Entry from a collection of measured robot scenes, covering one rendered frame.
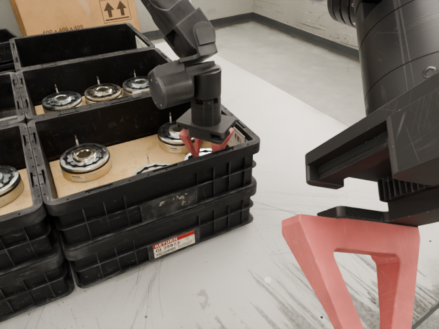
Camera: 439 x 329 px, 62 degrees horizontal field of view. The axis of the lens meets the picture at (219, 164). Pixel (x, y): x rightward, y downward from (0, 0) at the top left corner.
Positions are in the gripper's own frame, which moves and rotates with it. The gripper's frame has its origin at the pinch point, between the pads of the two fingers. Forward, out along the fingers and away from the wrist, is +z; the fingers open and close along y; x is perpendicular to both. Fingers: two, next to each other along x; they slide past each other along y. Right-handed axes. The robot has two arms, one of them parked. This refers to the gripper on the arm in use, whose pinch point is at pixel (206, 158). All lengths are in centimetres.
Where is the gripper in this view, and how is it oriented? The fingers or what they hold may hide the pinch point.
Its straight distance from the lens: 76.7
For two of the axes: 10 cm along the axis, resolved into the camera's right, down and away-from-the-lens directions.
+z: -0.1, 8.1, 5.9
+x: 4.2, -5.3, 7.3
